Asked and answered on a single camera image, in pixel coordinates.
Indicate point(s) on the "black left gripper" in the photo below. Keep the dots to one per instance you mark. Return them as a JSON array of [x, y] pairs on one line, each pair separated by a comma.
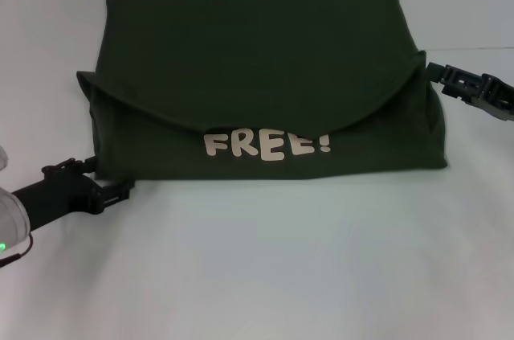
[[56, 195]]

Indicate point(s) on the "dark green shirt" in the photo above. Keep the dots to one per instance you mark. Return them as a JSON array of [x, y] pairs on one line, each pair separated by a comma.
[[261, 54]]

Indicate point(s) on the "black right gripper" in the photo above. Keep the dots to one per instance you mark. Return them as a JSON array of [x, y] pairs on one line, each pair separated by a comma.
[[500, 99]]

